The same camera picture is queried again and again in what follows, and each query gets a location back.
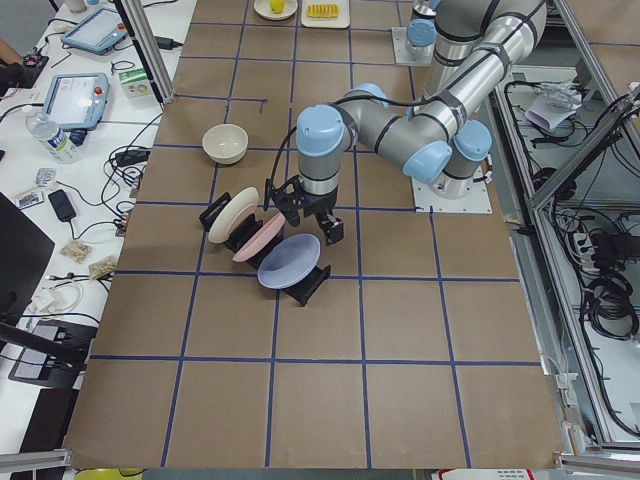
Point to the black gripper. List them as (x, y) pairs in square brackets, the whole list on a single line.
[(318, 202)]

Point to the blue plate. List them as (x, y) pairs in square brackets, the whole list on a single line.
[(289, 262)]

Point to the sliced yellow bread loaf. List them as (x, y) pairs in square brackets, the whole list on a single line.
[(323, 11)]

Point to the pink plate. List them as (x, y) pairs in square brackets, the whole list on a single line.
[(260, 239)]

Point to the cream plate in rack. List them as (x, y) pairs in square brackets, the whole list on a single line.
[(241, 206)]

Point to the white round plate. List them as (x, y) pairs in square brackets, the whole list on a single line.
[(264, 10)]

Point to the white bowl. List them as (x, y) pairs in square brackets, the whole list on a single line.
[(225, 144)]

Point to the black power adapter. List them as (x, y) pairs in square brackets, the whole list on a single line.
[(131, 157)]

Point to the white rectangular tray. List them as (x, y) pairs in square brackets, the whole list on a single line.
[(341, 22)]

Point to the yellow lemon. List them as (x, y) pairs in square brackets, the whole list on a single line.
[(277, 6)]

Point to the green white carton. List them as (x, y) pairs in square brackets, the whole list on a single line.
[(135, 83)]

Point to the black phone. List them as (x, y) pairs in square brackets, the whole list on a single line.
[(62, 205)]

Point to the plastic water bottle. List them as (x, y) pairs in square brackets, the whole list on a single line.
[(52, 137)]

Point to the near teach pendant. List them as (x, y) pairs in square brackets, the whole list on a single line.
[(77, 101)]

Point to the teach pendant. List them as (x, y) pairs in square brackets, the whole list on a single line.
[(77, 101), (97, 33)]

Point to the crumpled white paper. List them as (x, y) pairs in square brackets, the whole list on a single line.
[(555, 103)]

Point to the far teach pendant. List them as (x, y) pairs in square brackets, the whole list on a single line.
[(97, 33)]

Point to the black monitor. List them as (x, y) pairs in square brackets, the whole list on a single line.
[(25, 254)]

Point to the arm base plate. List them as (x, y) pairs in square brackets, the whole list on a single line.
[(400, 47), (461, 188)]

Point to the aluminium frame post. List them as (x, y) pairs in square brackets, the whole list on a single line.
[(138, 27)]

